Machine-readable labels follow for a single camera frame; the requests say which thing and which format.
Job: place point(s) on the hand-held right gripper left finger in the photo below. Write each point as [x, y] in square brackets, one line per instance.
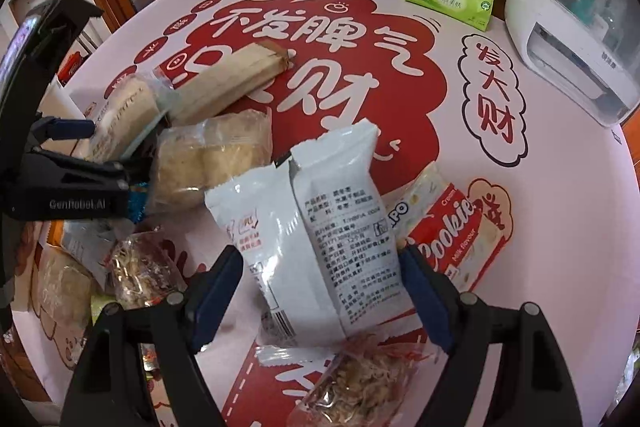
[215, 302]

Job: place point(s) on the white countertop appliance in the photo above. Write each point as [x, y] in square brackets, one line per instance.
[565, 7]

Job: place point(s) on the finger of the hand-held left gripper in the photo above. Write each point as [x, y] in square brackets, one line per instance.
[85, 172]
[70, 129]

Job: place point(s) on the white plain snack packet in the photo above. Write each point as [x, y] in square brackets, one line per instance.
[340, 232]

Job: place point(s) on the clear nut bar packet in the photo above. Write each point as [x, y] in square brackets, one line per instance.
[140, 267]

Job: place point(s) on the red white cookie packet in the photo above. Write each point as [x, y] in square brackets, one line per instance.
[450, 227]

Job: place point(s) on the clear nut crisp packet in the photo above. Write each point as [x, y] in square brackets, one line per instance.
[360, 382]

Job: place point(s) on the small clear cake packet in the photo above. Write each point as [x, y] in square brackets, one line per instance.
[130, 107]

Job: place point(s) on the pink printed tablecloth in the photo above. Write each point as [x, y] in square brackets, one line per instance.
[550, 232]

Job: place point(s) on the long brown biscuit packet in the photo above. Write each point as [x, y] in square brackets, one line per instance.
[225, 77]

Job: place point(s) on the clear rice cake packet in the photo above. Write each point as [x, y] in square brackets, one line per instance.
[200, 162]

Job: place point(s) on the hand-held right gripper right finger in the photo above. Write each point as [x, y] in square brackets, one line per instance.
[425, 302]

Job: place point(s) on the blue snack packet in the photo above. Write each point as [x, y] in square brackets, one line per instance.
[139, 204]

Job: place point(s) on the white red-print snack packet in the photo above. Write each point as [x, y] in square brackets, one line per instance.
[250, 227]

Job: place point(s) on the large clear cake packet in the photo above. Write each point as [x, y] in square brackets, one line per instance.
[60, 292]

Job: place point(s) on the pale snack packet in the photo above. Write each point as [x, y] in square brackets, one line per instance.
[92, 252]

